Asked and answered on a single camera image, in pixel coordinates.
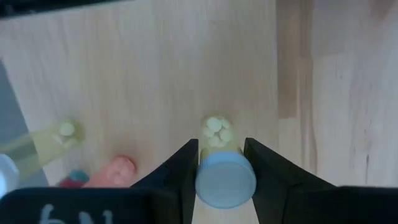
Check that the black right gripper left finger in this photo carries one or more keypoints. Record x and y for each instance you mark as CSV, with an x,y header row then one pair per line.
x,y
183,174

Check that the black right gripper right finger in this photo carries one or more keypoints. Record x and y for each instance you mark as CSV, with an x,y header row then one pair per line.
x,y
270,180

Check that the yellow-green pill bottle white cap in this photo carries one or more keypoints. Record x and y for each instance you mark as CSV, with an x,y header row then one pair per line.
x,y
225,180

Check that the pink pill bottle white cap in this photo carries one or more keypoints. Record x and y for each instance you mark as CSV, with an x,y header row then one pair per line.
x,y
115,172

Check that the tube with yellow tablets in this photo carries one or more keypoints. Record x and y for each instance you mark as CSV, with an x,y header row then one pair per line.
x,y
46,146

